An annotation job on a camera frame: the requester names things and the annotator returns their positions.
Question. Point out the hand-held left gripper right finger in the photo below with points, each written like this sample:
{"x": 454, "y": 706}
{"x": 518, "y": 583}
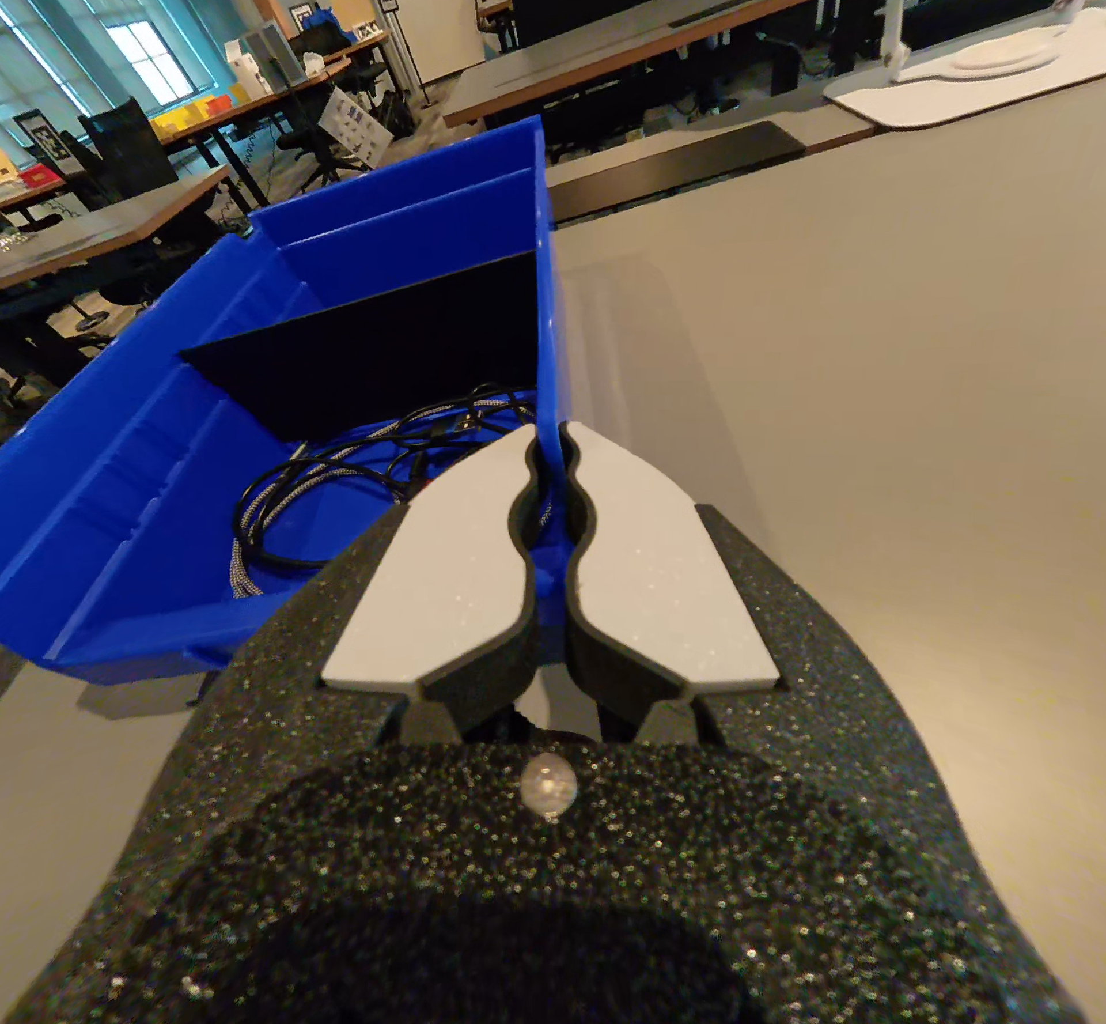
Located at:
{"x": 665, "y": 583}

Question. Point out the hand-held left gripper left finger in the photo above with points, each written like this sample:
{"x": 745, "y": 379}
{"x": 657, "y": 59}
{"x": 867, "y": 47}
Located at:
{"x": 432, "y": 574}

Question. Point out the blue plastic bin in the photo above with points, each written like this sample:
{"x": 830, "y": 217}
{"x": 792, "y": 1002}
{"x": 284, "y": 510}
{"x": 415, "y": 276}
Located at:
{"x": 130, "y": 505}

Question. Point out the black office chair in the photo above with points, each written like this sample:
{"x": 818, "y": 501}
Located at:
{"x": 315, "y": 144}
{"x": 130, "y": 151}

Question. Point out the row of yellow bins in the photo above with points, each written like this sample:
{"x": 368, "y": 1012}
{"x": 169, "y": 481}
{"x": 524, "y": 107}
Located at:
{"x": 199, "y": 112}

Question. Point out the white desk mat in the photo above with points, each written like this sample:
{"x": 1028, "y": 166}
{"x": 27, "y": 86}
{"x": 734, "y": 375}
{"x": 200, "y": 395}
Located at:
{"x": 916, "y": 99}

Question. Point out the long wooden desk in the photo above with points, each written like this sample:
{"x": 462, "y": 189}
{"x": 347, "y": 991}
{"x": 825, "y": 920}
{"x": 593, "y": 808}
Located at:
{"x": 657, "y": 30}

